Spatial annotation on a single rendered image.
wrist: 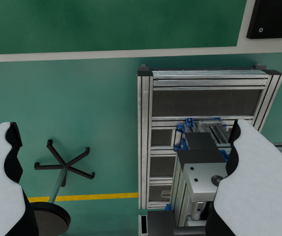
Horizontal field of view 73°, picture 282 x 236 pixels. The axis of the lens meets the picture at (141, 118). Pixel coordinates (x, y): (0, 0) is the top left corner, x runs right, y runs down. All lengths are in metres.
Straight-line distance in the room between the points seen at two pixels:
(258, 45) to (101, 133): 1.26
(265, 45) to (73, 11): 0.49
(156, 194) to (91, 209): 0.87
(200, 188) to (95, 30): 0.45
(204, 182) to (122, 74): 1.00
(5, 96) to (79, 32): 1.20
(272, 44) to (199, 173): 0.38
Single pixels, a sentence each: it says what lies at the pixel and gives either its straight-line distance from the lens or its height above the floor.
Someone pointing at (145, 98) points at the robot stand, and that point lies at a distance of 1.15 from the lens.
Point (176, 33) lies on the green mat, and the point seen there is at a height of 0.75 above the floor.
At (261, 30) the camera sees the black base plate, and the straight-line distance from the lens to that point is 0.58.
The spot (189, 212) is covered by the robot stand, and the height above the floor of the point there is 0.98.
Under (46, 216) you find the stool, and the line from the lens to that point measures 1.45.
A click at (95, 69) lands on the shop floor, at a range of 1.34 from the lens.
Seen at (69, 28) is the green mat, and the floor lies 0.75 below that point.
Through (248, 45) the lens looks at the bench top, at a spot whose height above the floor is 0.75.
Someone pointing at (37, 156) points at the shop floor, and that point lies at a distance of 1.91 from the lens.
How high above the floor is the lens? 1.26
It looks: 58 degrees down
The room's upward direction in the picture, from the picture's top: 176 degrees clockwise
